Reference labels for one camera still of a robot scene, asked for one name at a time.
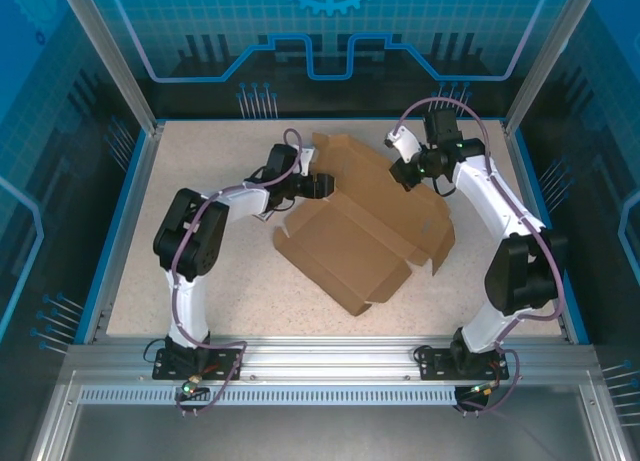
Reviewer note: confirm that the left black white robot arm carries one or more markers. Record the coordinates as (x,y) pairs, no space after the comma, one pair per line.
(195,236)

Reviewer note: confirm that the brown cardboard box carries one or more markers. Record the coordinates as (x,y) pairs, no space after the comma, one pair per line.
(350,241)

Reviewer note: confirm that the grey metal tray frame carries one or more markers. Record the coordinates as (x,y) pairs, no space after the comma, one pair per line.
(325,431)

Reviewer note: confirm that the blue table edge frame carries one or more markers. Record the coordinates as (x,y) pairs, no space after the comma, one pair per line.
(123,206)

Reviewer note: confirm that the aluminium frame post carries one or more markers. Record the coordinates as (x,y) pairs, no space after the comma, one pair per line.
(541,71)
(122,71)

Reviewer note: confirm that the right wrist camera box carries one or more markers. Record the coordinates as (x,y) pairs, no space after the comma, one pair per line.
(407,143)

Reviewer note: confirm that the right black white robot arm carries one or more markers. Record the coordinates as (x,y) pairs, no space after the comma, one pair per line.
(520,276)

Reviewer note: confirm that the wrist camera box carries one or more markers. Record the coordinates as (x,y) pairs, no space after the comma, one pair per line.
(407,143)
(306,158)

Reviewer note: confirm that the aluminium mounting rail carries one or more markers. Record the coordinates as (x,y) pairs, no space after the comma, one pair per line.
(325,356)

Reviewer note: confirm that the aluminium side rail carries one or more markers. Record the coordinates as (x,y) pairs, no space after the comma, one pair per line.
(128,231)
(517,151)

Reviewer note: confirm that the yellow power connector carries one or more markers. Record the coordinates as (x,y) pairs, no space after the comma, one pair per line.
(487,389)
(192,381)

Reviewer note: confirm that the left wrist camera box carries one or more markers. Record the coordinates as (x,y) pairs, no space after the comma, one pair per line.
(306,158)

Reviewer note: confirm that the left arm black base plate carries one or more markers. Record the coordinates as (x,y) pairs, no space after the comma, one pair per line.
(170,368)

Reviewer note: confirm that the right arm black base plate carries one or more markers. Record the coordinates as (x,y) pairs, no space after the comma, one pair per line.
(435,366)

